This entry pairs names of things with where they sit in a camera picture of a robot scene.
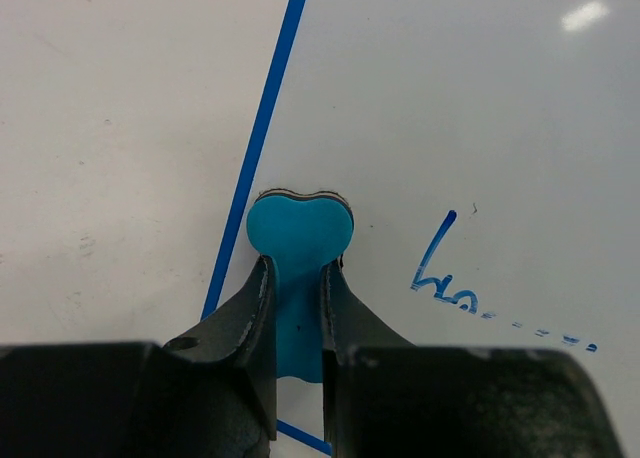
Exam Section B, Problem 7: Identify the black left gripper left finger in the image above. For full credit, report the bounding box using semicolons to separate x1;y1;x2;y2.
1;258;277;457

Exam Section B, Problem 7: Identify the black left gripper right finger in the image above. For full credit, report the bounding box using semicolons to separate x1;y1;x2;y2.
319;261;623;457

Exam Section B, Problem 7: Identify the blue bone shaped eraser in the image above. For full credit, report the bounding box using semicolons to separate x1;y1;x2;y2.
246;188;354;383

